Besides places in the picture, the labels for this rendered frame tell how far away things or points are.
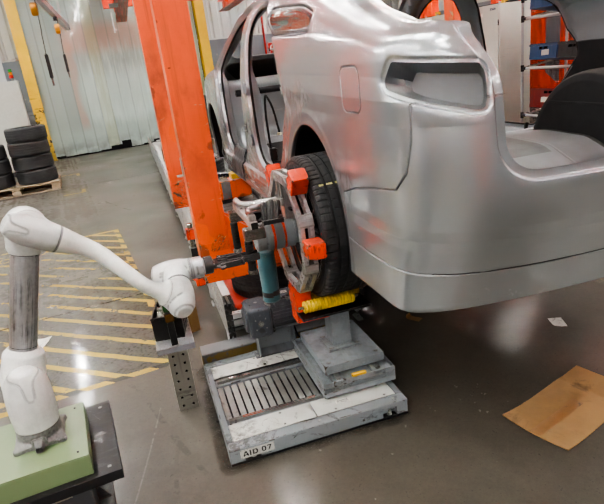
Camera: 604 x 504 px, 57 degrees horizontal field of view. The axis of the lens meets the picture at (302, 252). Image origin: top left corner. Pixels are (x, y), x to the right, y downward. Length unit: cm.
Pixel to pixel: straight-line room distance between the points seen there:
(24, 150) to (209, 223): 779
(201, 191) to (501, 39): 480
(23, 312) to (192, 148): 111
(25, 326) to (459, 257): 161
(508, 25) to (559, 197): 539
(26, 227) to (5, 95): 1113
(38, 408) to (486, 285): 160
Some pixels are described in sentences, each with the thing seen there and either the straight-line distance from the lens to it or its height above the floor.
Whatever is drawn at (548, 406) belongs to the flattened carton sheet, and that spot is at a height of 1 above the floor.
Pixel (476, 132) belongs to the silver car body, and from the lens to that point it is 162.
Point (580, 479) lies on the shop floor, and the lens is 244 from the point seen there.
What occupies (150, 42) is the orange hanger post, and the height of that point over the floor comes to 185.
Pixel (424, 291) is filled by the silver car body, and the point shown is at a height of 84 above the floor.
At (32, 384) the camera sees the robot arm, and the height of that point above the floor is 62.
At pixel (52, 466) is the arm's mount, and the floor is 38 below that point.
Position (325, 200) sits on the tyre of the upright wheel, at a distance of 228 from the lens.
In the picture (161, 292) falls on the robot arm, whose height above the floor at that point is 82.
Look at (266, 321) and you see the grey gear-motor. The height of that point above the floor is 32.
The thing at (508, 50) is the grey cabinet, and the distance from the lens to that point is 705.
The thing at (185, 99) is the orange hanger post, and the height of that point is 147.
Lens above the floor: 158
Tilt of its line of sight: 19 degrees down
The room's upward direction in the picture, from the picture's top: 7 degrees counter-clockwise
